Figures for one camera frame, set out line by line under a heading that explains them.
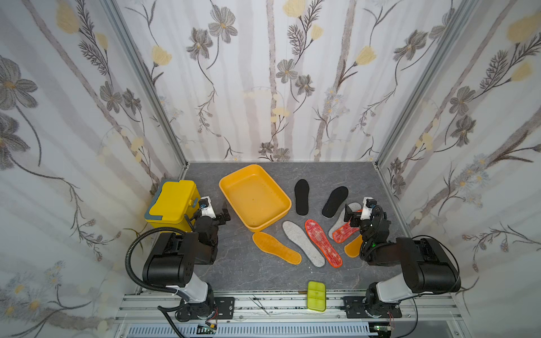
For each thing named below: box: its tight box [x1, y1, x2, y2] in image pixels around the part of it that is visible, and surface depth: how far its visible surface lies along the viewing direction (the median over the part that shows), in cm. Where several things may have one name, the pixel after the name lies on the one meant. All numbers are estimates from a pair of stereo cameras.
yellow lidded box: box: [143, 179, 201, 232], surface depth 88 cm
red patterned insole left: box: [304, 218, 343, 269], surface depth 92 cm
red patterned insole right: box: [332, 221, 360, 244], surface depth 94 cm
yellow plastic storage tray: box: [219, 164, 293, 232], surface depth 109 cm
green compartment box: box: [307, 280, 327, 312], surface depth 78 cm
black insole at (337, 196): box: [321, 185, 349, 218], surface depth 107 cm
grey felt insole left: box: [282, 220, 326, 268], surface depth 92 cm
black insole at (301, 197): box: [294, 178, 310, 216], surface depth 109 cm
